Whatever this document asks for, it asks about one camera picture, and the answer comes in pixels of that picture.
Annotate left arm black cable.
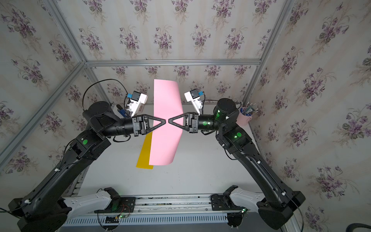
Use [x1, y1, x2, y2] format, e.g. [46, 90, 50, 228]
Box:
[82, 78, 129, 112]

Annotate pink rectangular paper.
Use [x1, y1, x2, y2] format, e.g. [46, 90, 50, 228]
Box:
[149, 79, 183, 166]

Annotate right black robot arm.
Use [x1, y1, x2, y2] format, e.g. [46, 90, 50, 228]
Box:
[168, 98, 306, 230]

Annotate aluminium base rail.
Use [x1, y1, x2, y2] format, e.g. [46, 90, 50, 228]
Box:
[59, 188, 264, 219]

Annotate pens in cup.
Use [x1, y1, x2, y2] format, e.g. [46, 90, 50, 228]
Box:
[239, 102, 257, 116]

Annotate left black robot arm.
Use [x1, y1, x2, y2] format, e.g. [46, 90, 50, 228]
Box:
[8, 101, 166, 232]

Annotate yellow rectangular paper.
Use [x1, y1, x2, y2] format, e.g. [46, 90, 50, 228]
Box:
[136, 133, 153, 170]

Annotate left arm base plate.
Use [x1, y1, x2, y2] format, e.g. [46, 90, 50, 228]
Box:
[94, 197, 136, 214]

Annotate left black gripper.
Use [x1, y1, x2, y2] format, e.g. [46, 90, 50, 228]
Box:
[99, 113, 164, 139]

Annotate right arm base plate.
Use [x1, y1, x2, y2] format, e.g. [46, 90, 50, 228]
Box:
[210, 194, 248, 212]

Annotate pink pen cup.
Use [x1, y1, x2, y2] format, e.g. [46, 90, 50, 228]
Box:
[236, 113, 252, 127]

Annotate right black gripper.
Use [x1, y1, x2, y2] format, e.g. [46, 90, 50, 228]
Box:
[170, 112, 229, 137]

